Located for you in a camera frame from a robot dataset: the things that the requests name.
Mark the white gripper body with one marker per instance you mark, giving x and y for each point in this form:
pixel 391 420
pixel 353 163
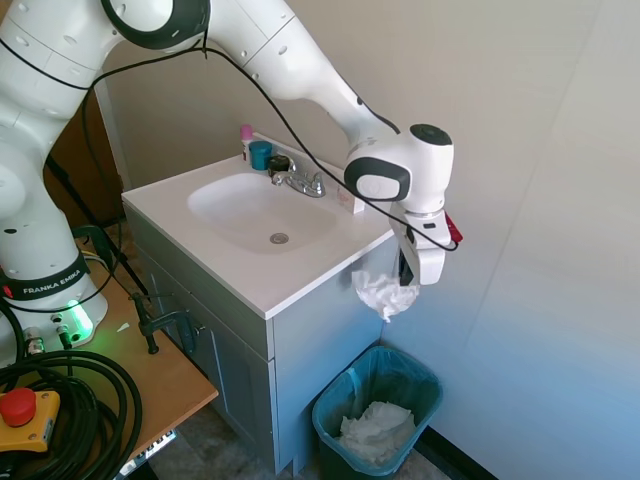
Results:
pixel 430 260

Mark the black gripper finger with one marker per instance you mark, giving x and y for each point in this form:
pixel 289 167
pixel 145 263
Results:
pixel 406 270

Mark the white tissue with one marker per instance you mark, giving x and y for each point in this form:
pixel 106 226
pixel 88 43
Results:
pixel 385 295

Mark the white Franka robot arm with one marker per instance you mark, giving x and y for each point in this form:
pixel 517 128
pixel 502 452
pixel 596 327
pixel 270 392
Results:
pixel 300 75

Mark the white tissues in bin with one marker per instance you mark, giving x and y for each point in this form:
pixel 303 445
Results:
pixel 377 430

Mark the trash bin with teal liner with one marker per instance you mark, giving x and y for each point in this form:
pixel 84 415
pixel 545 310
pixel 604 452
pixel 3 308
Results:
pixel 330 415

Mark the white cardboard box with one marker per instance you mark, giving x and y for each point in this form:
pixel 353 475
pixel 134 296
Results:
pixel 352 202

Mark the grey vanity with white sink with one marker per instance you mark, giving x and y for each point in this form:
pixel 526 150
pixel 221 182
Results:
pixel 300 275

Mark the chrome sink drain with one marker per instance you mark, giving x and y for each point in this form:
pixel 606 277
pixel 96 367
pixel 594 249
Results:
pixel 279 238

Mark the chrome faucet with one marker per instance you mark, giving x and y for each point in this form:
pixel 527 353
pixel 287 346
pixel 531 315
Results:
pixel 300 181

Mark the black round jar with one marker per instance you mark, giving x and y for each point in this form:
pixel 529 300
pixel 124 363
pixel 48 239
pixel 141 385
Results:
pixel 279 164

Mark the teal plastic cup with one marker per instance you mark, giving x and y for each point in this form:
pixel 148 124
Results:
pixel 260 156

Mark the white bottle with pink cap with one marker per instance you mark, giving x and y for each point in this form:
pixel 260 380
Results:
pixel 245 137

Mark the black screw clamp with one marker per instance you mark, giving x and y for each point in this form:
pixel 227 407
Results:
pixel 100 240
pixel 170 320

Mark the wooden table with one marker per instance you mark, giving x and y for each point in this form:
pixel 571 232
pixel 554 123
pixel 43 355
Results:
pixel 170 380

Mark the small white paper scrap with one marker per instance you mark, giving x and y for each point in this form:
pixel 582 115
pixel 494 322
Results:
pixel 122 327

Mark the black desk control panel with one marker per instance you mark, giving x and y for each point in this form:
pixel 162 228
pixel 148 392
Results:
pixel 157 444

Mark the brown wooden door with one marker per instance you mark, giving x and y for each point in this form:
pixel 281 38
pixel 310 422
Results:
pixel 100 165

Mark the yellow emergency stop box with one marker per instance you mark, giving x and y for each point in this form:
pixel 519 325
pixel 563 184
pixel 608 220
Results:
pixel 30 425

